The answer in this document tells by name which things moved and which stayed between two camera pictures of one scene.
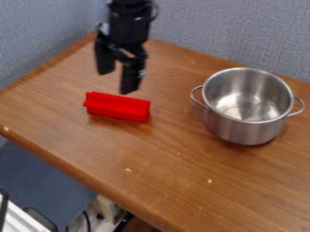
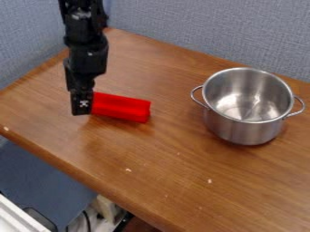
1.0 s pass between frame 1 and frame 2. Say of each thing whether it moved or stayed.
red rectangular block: stayed
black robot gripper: moved
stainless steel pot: stayed
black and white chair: stayed
